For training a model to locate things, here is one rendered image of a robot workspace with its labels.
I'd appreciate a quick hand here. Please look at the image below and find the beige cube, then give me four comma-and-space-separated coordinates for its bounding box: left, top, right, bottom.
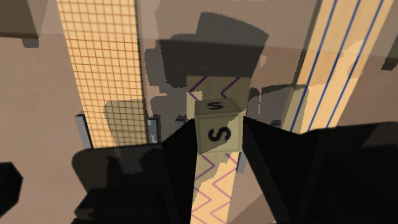
194, 98, 243, 156

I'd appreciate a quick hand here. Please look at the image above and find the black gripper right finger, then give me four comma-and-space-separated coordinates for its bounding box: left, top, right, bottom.
242, 116, 398, 223

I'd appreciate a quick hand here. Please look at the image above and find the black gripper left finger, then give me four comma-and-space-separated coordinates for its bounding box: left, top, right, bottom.
71, 118, 198, 224

